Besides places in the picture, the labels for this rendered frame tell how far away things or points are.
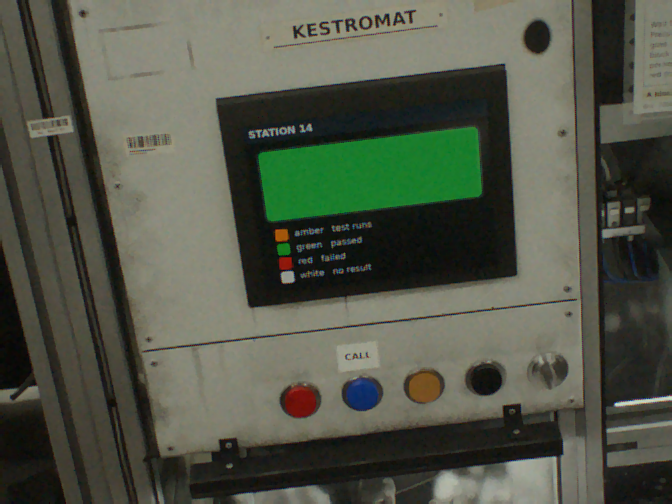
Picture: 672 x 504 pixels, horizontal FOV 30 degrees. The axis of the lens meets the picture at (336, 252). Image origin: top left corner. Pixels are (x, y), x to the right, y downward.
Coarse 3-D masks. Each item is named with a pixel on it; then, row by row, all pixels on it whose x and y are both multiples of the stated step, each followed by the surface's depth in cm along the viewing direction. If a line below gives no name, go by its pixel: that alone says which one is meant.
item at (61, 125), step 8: (40, 120) 109; (48, 120) 109; (56, 120) 109; (64, 120) 109; (32, 128) 109; (40, 128) 109; (48, 128) 109; (56, 128) 109; (64, 128) 109; (72, 128) 109; (32, 136) 110
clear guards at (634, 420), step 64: (640, 0) 107; (640, 64) 109; (640, 128) 112; (640, 192) 115; (640, 256) 117; (640, 320) 120; (640, 384) 123; (256, 448) 125; (320, 448) 125; (640, 448) 127
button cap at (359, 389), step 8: (352, 384) 120; (360, 384) 120; (368, 384) 120; (352, 392) 120; (360, 392) 120; (368, 392) 120; (376, 392) 120; (352, 400) 120; (360, 400) 120; (368, 400) 120; (376, 400) 120; (360, 408) 121; (368, 408) 121
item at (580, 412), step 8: (584, 408) 124; (576, 416) 125; (584, 416) 125; (576, 424) 125; (584, 424) 125; (576, 432) 126; (584, 432) 126; (576, 440) 126; (584, 440) 126; (576, 448) 126; (584, 448) 126; (576, 456) 127; (584, 456) 127; (584, 464) 127; (584, 472) 128; (584, 480) 128; (584, 488) 129; (584, 496) 129
